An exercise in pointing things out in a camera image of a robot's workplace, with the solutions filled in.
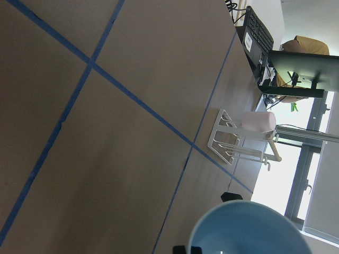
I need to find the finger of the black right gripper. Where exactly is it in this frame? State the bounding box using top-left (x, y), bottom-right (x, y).
top-left (220, 192), bottom-right (243, 202)

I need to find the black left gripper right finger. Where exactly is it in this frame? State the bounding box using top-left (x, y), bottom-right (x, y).
top-left (190, 246), bottom-right (202, 254)

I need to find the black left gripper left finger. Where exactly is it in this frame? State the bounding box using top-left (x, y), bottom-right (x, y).
top-left (172, 246), bottom-right (186, 254)

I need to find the light blue cup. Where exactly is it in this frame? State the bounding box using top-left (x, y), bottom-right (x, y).
top-left (186, 200), bottom-right (311, 253)

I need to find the pink plastic cup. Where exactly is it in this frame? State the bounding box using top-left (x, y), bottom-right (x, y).
top-left (242, 112), bottom-right (276, 133)

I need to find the black computer monitor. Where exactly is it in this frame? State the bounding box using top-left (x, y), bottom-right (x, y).
top-left (259, 50), bottom-right (338, 98)

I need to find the black keyboard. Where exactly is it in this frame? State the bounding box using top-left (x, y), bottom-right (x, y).
top-left (243, 6), bottom-right (274, 63)

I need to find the white wire cup rack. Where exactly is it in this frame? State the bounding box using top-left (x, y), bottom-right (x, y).
top-left (207, 109), bottom-right (282, 170)

